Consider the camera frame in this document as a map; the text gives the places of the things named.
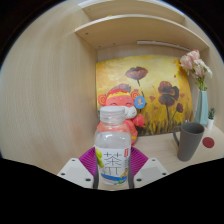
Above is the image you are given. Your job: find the yellow poppy flower painting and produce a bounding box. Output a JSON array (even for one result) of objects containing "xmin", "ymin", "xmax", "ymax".
[{"xmin": 95, "ymin": 54, "xmax": 194, "ymax": 137}]

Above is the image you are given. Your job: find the pale teal vase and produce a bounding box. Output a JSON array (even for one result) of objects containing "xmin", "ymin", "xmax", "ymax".
[{"xmin": 194, "ymin": 90, "xmax": 210, "ymax": 127}]

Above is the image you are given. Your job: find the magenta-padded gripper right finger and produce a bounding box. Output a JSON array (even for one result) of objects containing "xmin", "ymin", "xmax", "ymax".
[{"xmin": 128, "ymin": 146, "xmax": 170, "ymax": 190}]

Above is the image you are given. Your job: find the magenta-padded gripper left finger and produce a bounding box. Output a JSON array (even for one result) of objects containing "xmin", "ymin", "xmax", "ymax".
[{"xmin": 57, "ymin": 146, "xmax": 100, "ymax": 190}]

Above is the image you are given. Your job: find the light wood shelf board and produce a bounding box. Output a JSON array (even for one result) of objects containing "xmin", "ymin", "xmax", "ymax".
[
  {"xmin": 74, "ymin": 13, "xmax": 210, "ymax": 52},
  {"xmin": 78, "ymin": 0, "xmax": 186, "ymax": 24}
]

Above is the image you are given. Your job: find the grey mug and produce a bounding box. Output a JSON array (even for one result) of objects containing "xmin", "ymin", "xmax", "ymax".
[{"xmin": 172, "ymin": 121, "xmax": 206, "ymax": 163}]

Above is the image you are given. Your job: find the pink and white flower bouquet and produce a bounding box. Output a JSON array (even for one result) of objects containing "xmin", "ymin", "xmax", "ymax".
[{"xmin": 179, "ymin": 49, "xmax": 213, "ymax": 92}]

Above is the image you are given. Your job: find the red plush toy figure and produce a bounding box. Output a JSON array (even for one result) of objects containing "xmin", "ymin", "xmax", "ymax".
[{"xmin": 97, "ymin": 83, "xmax": 147, "ymax": 147}]

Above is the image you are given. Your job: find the white light bar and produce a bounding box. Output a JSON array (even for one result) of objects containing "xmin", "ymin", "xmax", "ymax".
[{"xmin": 136, "ymin": 40, "xmax": 183, "ymax": 52}]

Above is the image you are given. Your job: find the small potted succulent plant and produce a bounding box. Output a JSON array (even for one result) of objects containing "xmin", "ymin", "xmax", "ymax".
[{"xmin": 206, "ymin": 107, "xmax": 216, "ymax": 130}]

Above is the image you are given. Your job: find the clear plastic drink bottle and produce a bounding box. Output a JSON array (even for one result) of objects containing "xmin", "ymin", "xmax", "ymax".
[{"xmin": 93, "ymin": 105, "xmax": 133, "ymax": 187}]

